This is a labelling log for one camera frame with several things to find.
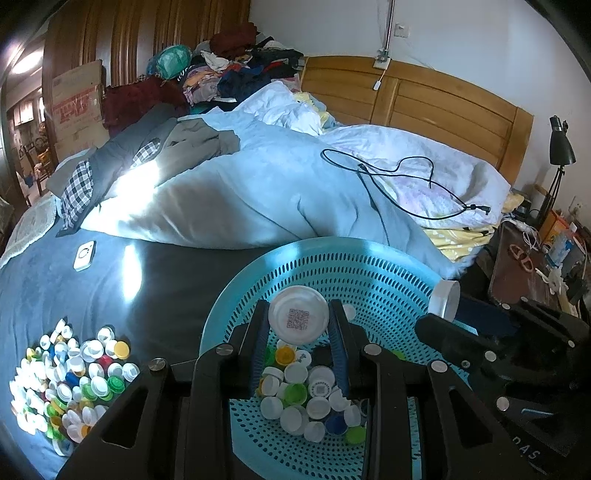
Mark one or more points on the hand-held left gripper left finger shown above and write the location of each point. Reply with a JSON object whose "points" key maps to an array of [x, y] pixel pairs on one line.
{"points": [[259, 350]]}

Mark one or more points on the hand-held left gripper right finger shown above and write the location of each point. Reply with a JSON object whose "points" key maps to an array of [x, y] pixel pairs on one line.
{"points": [[339, 355]]}

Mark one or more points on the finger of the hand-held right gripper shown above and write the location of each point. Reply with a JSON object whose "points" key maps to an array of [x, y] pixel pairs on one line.
{"points": [[443, 337], [485, 318]]}

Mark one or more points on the white bottle cap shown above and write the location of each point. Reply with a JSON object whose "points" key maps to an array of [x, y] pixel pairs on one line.
{"points": [[443, 297]]}

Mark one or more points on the white cap with printed code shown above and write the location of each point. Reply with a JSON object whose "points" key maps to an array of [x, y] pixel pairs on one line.
{"points": [[286, 309]]}

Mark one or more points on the teal perforated plastic basket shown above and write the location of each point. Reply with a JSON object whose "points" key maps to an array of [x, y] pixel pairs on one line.
{"points": [[369, 286]]}

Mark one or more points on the small heap of bottle caps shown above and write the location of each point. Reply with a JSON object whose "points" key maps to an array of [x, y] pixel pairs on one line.
{"points": [[295, 417]]}

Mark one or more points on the large pile of bottle caps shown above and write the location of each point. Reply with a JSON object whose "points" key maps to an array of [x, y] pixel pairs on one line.
{"points": [[92, 383]]}

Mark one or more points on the dark brown nightstand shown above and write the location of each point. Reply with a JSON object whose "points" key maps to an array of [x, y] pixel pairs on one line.
{"points": [[503, 272]]}

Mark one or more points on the yellow dotted sheet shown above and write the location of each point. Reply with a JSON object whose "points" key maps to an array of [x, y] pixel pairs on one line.
{"points": [[461, 240]]}

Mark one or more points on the clear plastic packet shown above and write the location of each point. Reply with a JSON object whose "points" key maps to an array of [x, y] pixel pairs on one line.
{"points": [[563, 249]]}

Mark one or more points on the grey-blue bed sheet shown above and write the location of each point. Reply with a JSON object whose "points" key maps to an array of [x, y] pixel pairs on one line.
{"points": [[161, 295]]}

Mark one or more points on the orange box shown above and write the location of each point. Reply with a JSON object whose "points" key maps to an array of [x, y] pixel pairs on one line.
{"points": [[551, 226]]}

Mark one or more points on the light blue duvet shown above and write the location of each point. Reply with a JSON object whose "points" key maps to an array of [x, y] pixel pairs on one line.
{"points": [[277, 194]]}

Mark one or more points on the black desk lamp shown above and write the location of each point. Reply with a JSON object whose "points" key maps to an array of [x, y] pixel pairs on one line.
{"points": [[561, 147]]}

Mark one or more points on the small white flat device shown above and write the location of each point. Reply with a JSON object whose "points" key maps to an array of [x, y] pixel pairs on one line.
{"points": [[84, 256]]}

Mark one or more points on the wooden headboard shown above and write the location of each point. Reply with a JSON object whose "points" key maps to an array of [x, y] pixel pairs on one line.
{"points": [[438, 101]]}

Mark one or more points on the white quilt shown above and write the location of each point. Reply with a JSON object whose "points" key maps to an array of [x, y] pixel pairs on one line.
{"points": [[286, 110]]}

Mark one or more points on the plaid shirt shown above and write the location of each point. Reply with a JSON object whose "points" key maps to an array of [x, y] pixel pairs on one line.
{"points": [[76, 184]]}

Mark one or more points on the white lace pillow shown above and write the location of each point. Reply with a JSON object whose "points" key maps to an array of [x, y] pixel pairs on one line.
{"points": [[27, 226]]}

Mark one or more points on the heap of mixed clothes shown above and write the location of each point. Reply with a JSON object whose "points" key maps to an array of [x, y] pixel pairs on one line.
{"points": [[240, 78]]}

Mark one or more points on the maroon blanket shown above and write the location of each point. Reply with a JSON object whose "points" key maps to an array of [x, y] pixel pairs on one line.
{"points": [[138, 99]]}

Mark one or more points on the teal plastic bag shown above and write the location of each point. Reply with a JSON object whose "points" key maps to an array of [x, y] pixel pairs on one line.
{"points": [[171, 60]]}

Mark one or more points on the cardboard box with red print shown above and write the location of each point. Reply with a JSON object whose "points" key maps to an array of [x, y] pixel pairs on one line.
{"points": [[76, 106]]}

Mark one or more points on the brown wooden wardrobe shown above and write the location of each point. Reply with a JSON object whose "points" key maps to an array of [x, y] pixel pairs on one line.
{"points": [[138, 37]]}

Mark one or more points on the ceiling lamp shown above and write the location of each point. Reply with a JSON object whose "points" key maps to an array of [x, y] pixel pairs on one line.
{"points": [[25, 62]]}

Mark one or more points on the white wall socket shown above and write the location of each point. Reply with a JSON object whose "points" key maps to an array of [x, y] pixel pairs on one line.
{"points": [[401, 30]]}

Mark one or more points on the grey wall conduit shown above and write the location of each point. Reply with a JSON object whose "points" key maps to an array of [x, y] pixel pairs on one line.
{"points": [[390, 23]]}

